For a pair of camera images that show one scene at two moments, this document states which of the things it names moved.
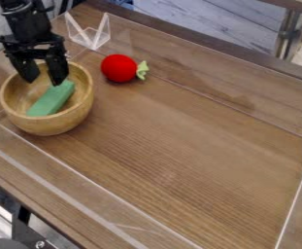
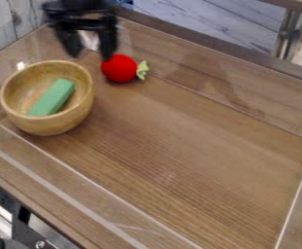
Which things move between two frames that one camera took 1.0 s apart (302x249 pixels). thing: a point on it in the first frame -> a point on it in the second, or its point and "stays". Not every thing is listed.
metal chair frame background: x=291 y=34 stays
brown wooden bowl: x=20 y=94 stays
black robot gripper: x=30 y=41 -> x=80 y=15
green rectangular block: x=50 y=99 stays
